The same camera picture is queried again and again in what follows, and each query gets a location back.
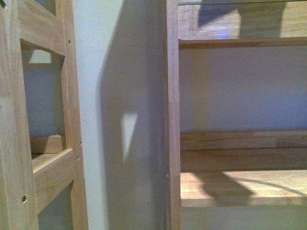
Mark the wooden shelf unit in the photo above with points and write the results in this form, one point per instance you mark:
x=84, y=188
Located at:
x=236, y=114

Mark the wooden side shelf frame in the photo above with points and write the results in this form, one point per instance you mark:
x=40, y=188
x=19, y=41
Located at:
x=41, y=158

